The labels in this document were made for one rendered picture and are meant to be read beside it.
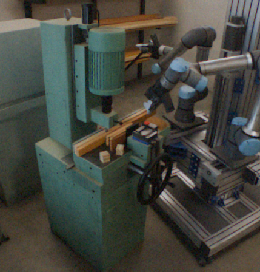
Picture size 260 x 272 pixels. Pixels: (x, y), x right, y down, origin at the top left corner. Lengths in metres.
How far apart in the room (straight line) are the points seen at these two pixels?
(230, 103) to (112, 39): 0.90
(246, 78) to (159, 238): 1.31
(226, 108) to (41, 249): 1.61
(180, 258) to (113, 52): 1.50
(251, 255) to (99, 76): 1.70
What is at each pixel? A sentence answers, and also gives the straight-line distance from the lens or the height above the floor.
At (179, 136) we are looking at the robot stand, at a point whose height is 0.73.
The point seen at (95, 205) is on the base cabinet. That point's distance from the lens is 1.60.
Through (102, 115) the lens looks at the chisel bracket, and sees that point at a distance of 1.53.
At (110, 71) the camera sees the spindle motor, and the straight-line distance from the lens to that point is 1.38.
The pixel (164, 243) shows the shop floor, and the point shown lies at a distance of 2.26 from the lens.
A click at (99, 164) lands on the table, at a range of 1.44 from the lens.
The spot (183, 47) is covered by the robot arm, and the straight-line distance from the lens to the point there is 1.94.
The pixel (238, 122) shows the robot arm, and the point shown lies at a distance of 1.67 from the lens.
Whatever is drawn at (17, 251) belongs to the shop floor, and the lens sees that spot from 2.29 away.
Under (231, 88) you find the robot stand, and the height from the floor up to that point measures 1.16.
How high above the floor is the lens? 1.76
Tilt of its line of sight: 31 degrees down
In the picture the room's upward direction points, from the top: 2 degrees clockwise
